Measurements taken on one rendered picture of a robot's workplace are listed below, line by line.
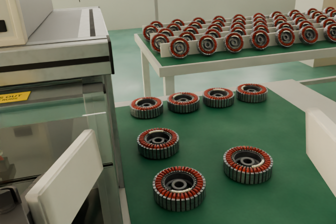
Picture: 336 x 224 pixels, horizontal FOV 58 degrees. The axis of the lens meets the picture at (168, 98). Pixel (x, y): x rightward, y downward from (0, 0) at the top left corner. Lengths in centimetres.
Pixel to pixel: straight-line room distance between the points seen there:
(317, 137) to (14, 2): 37
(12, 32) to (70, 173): 30
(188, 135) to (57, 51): 56
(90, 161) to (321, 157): 13
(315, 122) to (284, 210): 51
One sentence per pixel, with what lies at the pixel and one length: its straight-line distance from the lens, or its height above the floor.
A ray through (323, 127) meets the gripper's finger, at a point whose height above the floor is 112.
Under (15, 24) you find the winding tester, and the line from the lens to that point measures 44.
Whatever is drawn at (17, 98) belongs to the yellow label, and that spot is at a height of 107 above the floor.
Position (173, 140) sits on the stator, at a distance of 80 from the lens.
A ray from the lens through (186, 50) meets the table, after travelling 162.
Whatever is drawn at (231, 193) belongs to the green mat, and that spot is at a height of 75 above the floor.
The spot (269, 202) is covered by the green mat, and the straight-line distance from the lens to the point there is 69.
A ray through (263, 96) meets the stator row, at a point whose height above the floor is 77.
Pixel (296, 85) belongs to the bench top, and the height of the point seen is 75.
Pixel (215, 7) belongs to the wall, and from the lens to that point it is 728.
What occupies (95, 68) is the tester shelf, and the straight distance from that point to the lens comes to 42.
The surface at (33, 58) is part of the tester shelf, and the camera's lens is 42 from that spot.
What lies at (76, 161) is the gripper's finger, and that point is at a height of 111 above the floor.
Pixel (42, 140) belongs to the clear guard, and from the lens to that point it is 29.
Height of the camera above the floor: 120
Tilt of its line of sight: 23 degrees down
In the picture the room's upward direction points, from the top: 3 degrees counter-clockwise
